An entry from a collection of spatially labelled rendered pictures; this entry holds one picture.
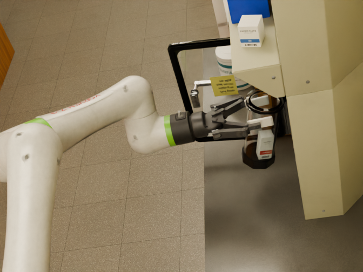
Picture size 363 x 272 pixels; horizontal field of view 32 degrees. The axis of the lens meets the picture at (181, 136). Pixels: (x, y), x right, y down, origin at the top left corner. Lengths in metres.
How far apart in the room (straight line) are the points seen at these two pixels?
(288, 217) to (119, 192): 1.71
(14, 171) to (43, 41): 3.63
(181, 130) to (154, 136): 0.08
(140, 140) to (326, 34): 0.64
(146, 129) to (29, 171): 0.50
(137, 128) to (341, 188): 0.59
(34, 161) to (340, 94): 0.74
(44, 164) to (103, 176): 2.21
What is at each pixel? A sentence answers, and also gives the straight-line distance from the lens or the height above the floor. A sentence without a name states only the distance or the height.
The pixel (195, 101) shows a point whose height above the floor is 1.18.
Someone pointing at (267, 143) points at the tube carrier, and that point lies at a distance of 1.84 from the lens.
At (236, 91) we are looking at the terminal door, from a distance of 1.95.
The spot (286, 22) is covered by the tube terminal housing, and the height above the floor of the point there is 1.62.
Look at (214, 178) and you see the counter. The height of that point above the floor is 0.94.
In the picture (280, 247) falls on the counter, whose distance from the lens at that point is 1.83.
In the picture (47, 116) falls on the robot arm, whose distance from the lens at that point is 1.64.
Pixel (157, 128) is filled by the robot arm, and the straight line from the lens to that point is 1.80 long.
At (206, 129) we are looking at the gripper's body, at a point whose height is 1.22.
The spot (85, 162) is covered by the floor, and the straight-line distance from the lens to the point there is 3.74.
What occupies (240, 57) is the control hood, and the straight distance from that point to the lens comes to 1.54.
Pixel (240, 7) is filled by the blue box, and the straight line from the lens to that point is 1.64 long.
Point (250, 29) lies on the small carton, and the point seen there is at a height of 1.56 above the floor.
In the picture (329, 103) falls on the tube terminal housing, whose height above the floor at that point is 1.37.
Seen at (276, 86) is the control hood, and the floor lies 1.45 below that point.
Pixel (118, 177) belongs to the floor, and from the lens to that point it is 3.56.
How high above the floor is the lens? 2.40
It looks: 41 degrees down
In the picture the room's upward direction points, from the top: 17 degrees counter-clockwise
